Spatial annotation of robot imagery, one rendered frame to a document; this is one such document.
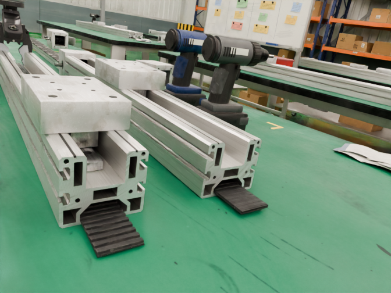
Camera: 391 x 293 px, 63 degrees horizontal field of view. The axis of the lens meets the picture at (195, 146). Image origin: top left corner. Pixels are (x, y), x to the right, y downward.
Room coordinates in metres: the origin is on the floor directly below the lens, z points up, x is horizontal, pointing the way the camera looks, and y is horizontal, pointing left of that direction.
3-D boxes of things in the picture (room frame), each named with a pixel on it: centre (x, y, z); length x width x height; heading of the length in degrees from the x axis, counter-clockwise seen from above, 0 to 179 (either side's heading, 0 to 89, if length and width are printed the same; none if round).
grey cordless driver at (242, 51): (0.79, -0.08, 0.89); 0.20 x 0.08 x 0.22; 122
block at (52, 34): (1.93, 0.91, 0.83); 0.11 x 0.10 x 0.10; 128
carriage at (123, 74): (0.75, 0.18, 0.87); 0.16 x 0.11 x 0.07; 37
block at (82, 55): (1.10, 0.46, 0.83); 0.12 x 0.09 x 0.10; 127
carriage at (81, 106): (0.44, 0.18, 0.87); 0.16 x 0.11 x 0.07; 37
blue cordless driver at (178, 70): (0.95, 0.04, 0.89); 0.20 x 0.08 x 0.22; 128
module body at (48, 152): (0.64, 0.33, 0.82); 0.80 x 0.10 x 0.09; 37
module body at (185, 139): (0.75, 0.18, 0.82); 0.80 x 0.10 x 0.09; 37
